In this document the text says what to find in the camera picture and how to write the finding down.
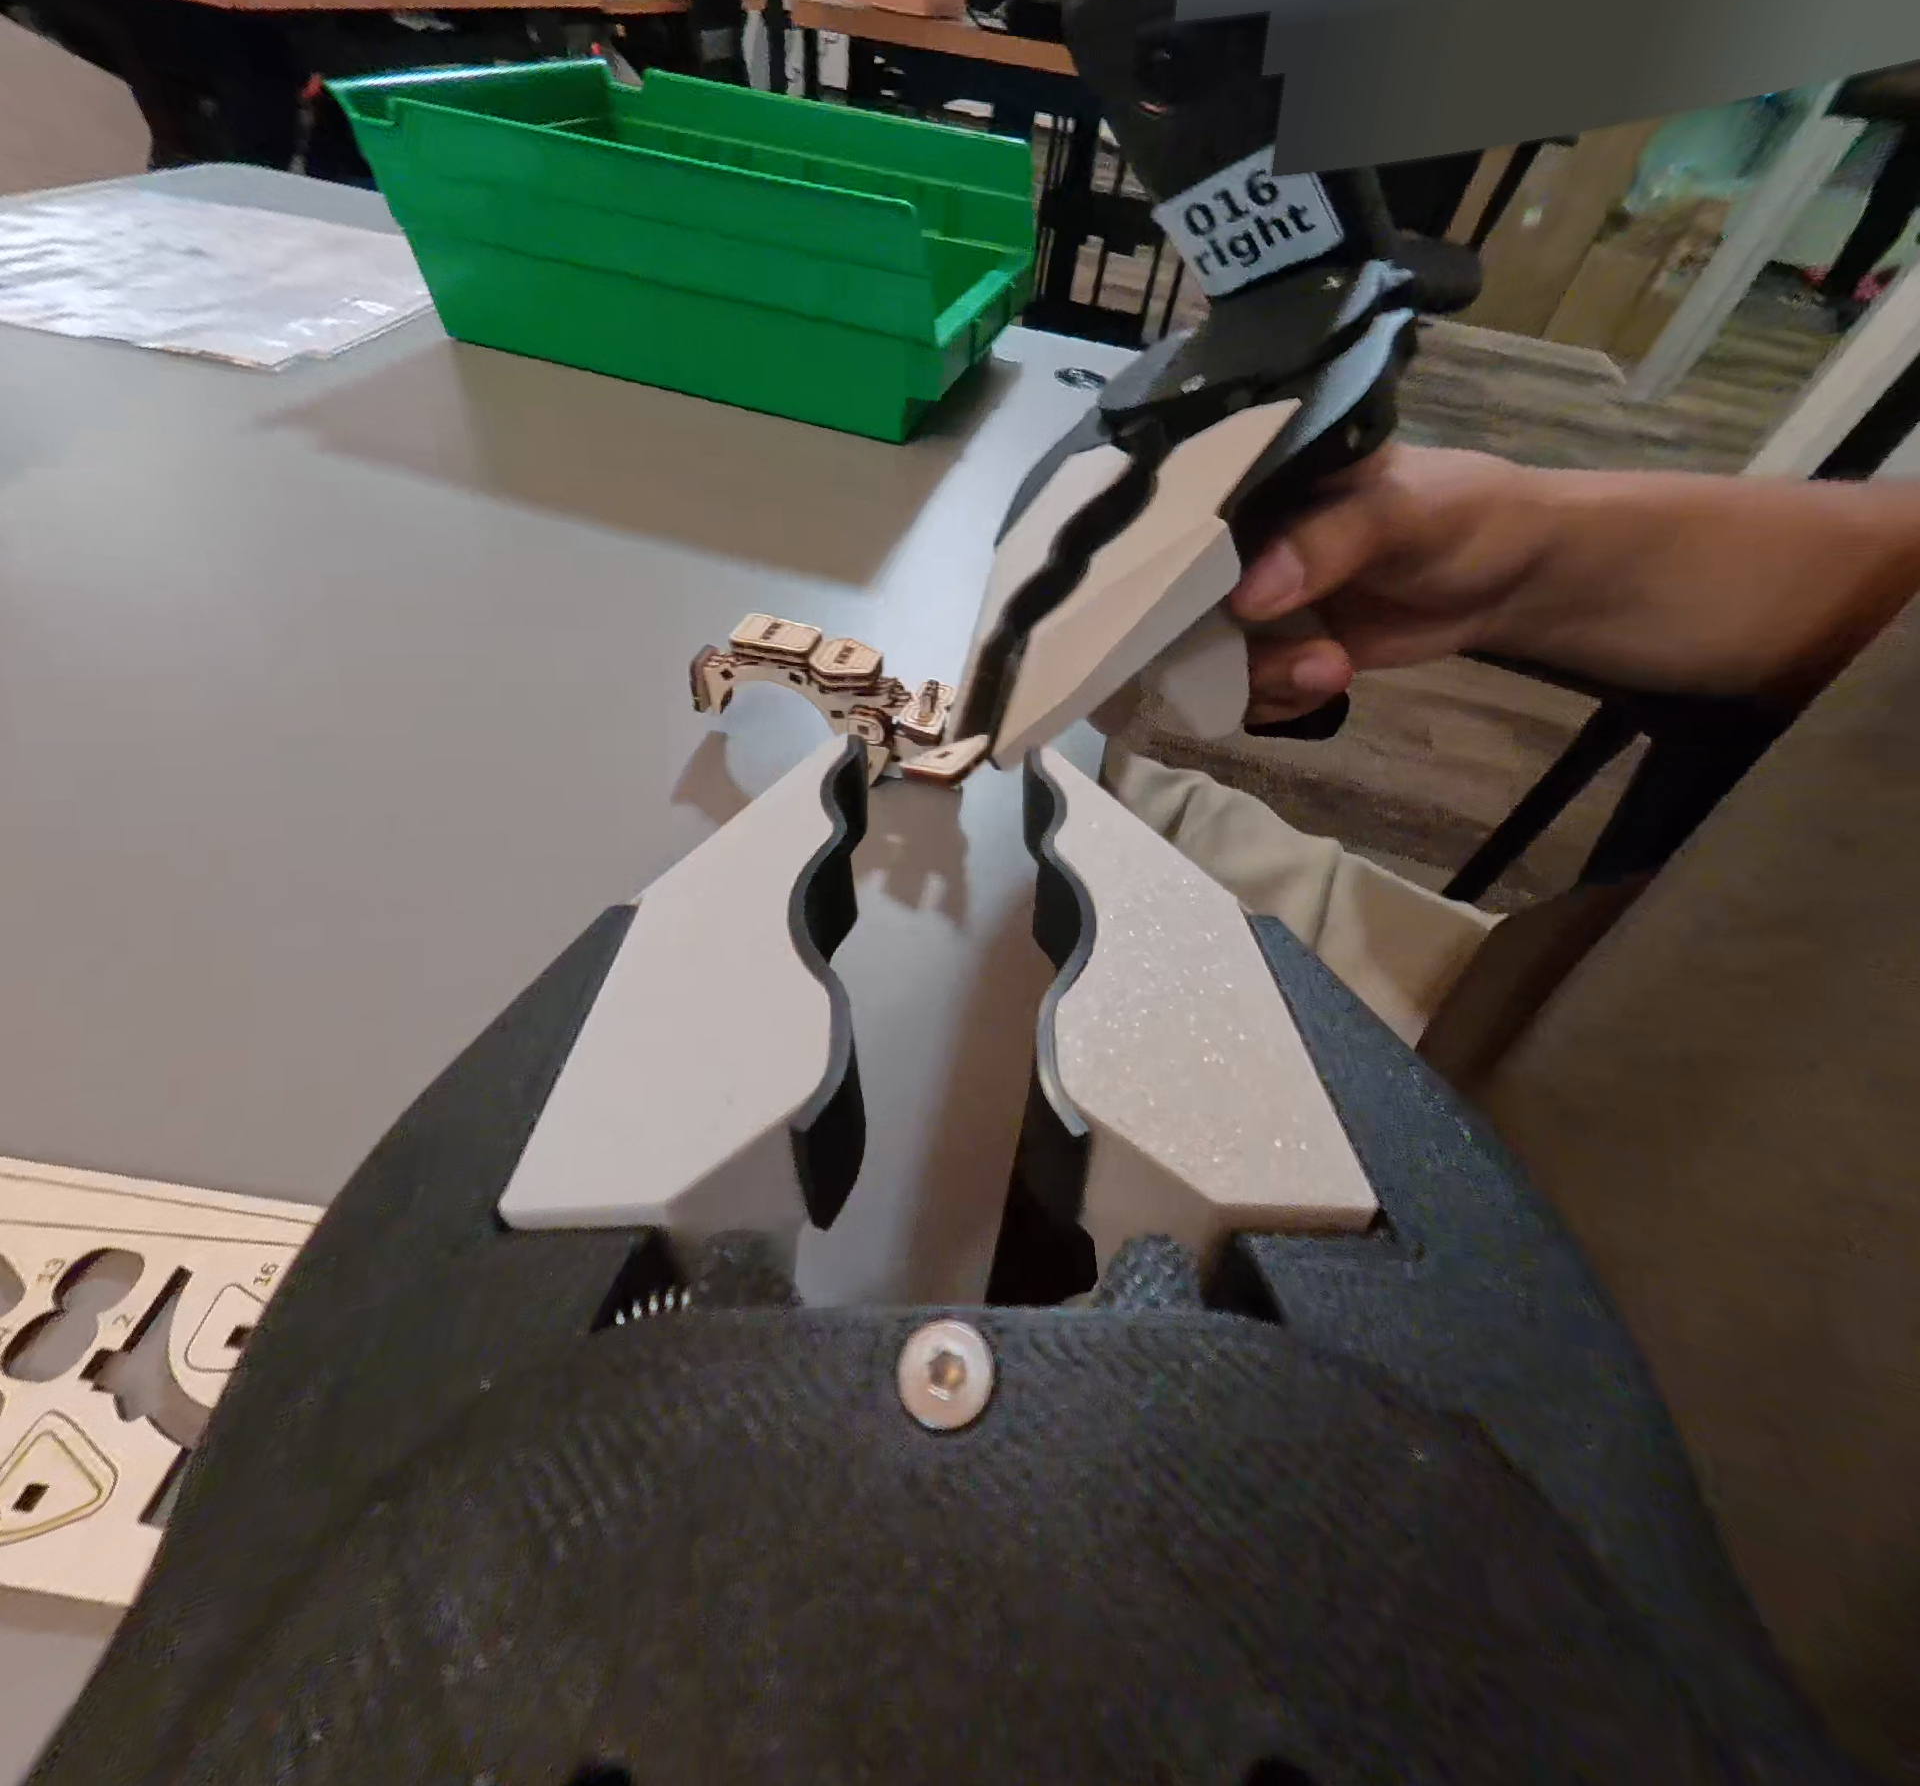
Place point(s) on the wooden arch model part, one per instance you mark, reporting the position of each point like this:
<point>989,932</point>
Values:
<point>795,660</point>

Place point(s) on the cut-out wooden puzzle sheet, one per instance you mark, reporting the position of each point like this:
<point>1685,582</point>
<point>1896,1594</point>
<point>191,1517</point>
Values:
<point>151,1216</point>

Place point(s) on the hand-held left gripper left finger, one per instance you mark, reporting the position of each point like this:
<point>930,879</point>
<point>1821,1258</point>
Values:
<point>675,1052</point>

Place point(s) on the grey desk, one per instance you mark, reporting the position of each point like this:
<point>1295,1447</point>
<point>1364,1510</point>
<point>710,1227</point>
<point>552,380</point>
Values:
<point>375,691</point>

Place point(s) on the person's right forearm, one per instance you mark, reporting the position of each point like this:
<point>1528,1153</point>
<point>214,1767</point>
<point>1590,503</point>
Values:
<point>1697,571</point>

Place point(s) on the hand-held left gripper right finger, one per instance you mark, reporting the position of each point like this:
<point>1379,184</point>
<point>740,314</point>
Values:
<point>1200,1066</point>

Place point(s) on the person's right hand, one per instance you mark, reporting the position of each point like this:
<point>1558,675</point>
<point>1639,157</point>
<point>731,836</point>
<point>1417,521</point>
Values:
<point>1409,571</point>

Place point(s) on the small triangular wooden piece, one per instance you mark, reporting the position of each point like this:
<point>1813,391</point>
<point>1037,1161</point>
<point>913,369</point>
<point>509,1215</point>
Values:
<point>937,764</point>

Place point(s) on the person's beige trouser leg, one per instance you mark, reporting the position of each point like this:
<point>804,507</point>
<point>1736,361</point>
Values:
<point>1291,870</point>

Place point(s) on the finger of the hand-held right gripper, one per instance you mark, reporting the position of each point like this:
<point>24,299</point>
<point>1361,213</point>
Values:
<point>1141,586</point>
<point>1035,533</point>

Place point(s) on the green plastic bin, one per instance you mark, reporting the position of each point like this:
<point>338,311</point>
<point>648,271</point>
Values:
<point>675,332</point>
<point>630,226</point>
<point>495,127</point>

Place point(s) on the clear plastic sheet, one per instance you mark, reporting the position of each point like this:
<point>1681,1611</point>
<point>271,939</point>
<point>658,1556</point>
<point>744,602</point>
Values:
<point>196,271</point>

